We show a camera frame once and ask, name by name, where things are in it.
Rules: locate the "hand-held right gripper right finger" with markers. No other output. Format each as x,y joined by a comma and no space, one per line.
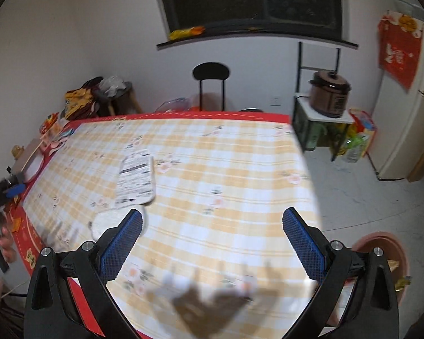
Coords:
304,243

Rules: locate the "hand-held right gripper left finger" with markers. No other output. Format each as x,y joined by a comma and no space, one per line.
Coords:
122,243

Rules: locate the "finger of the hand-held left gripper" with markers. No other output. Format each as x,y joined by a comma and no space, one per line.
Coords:
16,191
12,180

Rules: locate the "pink plastic basin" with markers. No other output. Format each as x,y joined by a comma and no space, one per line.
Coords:
378,242

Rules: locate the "person's left hand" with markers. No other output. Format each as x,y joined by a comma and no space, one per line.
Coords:
7,249

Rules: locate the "white round pad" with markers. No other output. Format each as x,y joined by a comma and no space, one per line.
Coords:
107,222

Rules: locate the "wooden board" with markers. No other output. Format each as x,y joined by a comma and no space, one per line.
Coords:
30,155

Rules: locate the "red patterned tablecloth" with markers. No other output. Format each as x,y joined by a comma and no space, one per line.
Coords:
28,226

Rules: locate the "white printed packet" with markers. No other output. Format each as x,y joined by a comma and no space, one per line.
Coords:
136,180

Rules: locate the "red and yellow packet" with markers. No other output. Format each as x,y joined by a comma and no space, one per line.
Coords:
53,123

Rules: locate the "yellow snack bag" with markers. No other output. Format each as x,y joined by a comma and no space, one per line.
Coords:
77,102

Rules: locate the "yellow checkered tablecloth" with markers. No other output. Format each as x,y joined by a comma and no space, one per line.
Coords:
215,169

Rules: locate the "colourful shopping bag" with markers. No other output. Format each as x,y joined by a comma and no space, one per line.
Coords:
362,134

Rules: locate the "white-topped metal rack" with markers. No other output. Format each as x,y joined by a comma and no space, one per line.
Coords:
321,114

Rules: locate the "brown wooden stool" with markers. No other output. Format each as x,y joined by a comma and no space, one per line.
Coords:
122,100

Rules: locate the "clear plastic bag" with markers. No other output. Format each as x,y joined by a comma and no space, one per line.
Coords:
175,104

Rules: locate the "brown rice cooker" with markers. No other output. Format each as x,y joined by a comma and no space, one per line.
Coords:
330,93

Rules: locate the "white refrigerator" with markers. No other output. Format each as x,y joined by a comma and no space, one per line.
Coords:
406,127

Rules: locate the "black round-back chair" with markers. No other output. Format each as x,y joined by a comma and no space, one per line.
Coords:
211,71

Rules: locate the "red printed cloth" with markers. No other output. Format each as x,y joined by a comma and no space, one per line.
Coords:
399,53

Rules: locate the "dark window sill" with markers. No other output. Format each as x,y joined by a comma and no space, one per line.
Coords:
233,38

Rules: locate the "yellow and orange packet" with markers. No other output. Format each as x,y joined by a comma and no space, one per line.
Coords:
185,32

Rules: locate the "dark window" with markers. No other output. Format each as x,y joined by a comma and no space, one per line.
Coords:
251,0

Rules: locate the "clear glass lid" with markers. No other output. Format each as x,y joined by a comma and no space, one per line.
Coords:
410,9

